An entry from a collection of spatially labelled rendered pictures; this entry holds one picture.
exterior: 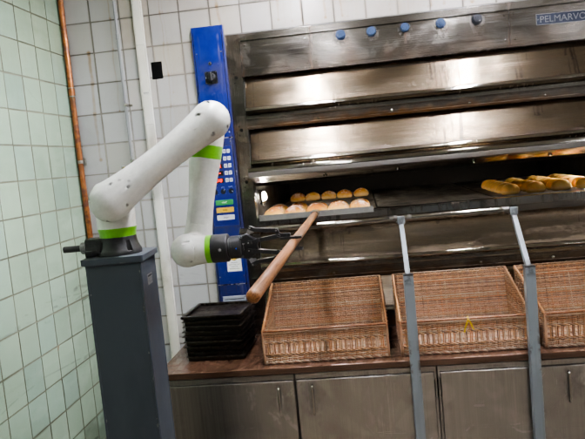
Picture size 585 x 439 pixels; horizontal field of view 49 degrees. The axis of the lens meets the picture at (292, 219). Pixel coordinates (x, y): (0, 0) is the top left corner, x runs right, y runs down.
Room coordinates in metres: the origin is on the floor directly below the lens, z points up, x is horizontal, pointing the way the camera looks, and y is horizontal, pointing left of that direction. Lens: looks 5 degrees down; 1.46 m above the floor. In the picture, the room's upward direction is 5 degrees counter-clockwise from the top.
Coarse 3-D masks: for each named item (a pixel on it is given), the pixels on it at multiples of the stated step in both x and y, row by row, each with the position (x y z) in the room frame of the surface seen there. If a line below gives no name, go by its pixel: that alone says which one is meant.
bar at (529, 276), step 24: (384, 216) 2.83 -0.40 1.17; (408, 216) 2.81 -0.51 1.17; (432, 216) 2.80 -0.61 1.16; (456, 216) 2.79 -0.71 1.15; (408, 264) 2.65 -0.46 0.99; (528, 264) 2.56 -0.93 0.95; (408, 288) 2.59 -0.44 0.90; (528, 288) 2.53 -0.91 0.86; (408, 312) 2.59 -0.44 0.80; (528, 312) 2.53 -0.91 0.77; (408, 336) 2.59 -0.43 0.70; (528, 336) 2.54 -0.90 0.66; (528, 360) 2.57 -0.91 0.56
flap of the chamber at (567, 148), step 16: (560, 144) 2.95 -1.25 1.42; (576, 144) 2.94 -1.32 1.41; (384, 160) 3.04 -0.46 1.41; (400, 160) 3.03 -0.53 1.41; (416, 160) 3.02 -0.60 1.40; (432, 160) 3.02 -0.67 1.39; (448, 160) 3.05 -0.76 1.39; (464, 160) 3.08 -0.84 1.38; (480, 160) 3.12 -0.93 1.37; (496, 160) 3.15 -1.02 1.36; (256, 176) 3.11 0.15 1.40; (272, 176) 3.12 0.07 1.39; (288, 176) 3.16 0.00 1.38; (304, 176) 3.20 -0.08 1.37; (320, 176) 3.24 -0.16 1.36
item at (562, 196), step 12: (552, 192) 3.14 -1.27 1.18; (564, 192) 3.09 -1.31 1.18; (576, 192) 3.09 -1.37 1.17; (420, 204) 3.20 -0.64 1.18; (432, 204) 3.16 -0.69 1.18; (444, 204) 3.16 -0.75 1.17; (456, 204) 3.15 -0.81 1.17; (468, 204) 3.14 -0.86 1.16; (480, 204) 3.14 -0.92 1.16; (492, 204) 3.13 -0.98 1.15; (504, 204) 3.12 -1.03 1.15; (516, 204) 3.12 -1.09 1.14; (324, 216) 3.22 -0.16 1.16; (336, 216) 3.22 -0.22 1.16; (348, 216) 3.21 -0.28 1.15; (360, 216) 3.20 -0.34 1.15; (372, 216) 3.20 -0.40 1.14
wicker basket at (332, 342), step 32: (288, 288) 3.20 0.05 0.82; (320, 288) 3.18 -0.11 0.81; (352, 288) 3.17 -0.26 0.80; (288, 320) 3.16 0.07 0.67; (320, 320) 3.14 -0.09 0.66; (352, 320) 3.13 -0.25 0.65; (384, 320) 2.76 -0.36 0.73; (288, 352) 2.75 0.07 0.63; (320, 352) 2.73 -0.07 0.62; (352, 352) 2.79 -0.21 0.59; (384, 352) 2.71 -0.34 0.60
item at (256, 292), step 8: (312, 216) 2.77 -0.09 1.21; (304, 224) 2.47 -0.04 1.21; (296, 232) 2.25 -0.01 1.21; (304, 232) 2.30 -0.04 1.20; (296, 240) 2.05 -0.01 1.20; (288, 248) 1.86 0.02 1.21; (280, 256) 1.71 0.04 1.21; (288, 256) 1.80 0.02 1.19; (272, 264) 1.59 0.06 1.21; (280, 264) 1.64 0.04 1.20; (264, 272) 1.49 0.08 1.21; (272, 272) 1.51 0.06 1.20; (264, 280) 1.40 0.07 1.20; (256, 288) 1.31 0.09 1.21; (264, 288) 1.35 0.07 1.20; (248, 296) 1.29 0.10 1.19; (256, 296) 1.29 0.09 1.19
